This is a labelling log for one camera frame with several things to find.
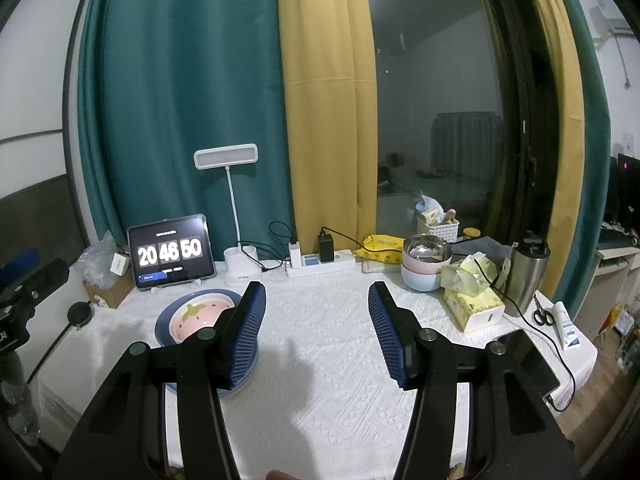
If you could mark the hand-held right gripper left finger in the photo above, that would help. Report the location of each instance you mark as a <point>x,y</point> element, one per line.
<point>247,330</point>

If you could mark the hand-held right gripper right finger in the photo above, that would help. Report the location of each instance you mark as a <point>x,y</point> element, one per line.
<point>387,340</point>

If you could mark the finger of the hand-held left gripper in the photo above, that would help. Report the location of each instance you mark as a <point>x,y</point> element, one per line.
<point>20,262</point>
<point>45,277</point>

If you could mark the white strawberry print bowl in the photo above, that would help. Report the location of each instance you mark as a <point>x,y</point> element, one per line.
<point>200,315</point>

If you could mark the blue plate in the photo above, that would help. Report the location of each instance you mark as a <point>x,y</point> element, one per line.
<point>245,382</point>

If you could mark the person's right hand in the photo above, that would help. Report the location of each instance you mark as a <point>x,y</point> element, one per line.
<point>282,475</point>

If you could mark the black round pouch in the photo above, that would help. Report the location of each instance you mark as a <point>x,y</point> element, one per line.
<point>80,315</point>

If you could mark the clear plastic bag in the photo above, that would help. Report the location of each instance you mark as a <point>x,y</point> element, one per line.
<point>95,260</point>

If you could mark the light blue steel-lined bowl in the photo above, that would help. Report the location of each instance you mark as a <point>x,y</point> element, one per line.
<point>420,280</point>

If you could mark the cardboard box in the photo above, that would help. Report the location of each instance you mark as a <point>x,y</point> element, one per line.
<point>112,295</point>

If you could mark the small white box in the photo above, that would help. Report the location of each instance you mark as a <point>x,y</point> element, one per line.
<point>118,264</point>

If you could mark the yellow printed tissue pack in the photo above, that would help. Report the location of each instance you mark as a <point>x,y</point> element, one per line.
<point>470,310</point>

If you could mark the pink steel-lined bowl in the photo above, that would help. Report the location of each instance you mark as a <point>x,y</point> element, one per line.
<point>425,260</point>

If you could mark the white charger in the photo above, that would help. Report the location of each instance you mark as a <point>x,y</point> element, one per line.
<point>295,255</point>

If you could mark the yellow wipes pack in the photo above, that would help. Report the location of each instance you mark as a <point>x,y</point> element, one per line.
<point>382,249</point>

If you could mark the white power strip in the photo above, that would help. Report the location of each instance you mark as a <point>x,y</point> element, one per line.
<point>320,265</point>

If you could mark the open yellow tissue pack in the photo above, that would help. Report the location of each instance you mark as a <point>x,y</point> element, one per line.
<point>470,272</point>

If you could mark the black power adapter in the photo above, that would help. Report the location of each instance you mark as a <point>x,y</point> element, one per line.
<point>326,247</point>

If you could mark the tablet with clock display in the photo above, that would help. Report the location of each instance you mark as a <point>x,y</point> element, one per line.
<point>170,250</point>

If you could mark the white basket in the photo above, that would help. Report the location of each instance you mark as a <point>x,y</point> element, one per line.
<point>440,231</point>

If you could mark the dark grey cloth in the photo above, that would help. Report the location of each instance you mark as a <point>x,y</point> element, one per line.
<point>485,250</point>

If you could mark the yellow round object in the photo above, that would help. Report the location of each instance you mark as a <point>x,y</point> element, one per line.
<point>471,233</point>

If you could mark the blue plastic packet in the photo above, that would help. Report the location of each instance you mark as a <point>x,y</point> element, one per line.
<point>427,207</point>

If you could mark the black phone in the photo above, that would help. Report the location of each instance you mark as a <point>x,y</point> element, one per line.
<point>530,360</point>

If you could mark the steel tumbler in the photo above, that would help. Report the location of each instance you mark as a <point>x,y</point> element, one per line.
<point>525,275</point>

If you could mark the black scissors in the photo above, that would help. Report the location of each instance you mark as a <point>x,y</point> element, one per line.
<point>544,315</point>

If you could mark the white desk lamp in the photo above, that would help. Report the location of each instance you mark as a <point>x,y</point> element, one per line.
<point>225,157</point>

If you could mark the white tube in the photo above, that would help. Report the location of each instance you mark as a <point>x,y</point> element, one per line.
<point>567,327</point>

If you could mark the teal curtain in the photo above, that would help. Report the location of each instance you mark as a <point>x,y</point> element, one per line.
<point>175,60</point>
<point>585,110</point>

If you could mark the yellow curtain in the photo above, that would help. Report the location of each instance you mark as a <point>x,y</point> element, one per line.
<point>560,110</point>
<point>325,60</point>

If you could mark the computer monitor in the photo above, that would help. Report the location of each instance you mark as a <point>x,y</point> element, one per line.
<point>625,185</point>

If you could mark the white air conditioner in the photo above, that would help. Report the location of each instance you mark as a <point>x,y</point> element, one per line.
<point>612,22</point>

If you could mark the black window frame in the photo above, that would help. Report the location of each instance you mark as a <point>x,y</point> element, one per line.
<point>520,85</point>

